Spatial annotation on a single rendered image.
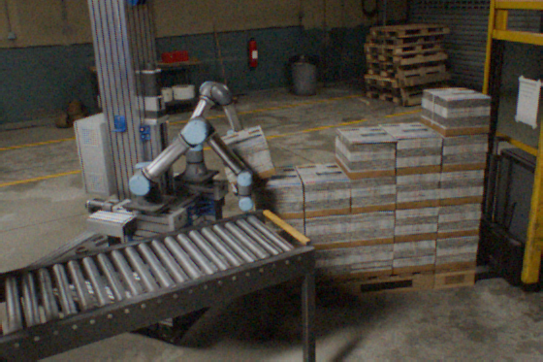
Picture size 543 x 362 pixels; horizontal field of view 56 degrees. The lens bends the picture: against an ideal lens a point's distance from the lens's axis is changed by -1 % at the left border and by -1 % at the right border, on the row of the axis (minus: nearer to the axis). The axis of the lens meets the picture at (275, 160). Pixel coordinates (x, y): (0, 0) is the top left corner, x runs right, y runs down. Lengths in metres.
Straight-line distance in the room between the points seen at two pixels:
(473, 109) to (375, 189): 0.76
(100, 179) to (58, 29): 6.06
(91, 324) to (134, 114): 1.37
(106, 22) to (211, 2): 6.84
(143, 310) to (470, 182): 2.19
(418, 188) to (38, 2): 7.18
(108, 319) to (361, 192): 1.73
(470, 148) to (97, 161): 2.30
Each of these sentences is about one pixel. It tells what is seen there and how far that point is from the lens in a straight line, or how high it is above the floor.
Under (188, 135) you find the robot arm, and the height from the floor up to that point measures 1.25.
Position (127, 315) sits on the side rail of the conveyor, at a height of 0.75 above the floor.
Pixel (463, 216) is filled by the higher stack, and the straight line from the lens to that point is 3.53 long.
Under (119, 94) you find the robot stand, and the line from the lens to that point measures 3.11.
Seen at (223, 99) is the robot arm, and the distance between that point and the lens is 3.39.
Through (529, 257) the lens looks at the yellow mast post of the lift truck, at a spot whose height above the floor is 0.28.
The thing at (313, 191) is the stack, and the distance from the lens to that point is 3.13.
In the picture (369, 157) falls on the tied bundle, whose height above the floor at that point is 0.96.
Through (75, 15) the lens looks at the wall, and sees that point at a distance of 9.23.
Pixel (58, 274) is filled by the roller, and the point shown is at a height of 0.80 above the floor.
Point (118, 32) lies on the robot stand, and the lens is 3.04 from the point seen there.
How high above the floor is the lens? 1.91
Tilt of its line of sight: 18 degrees down
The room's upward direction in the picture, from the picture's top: 2 degrees counter-clockwise
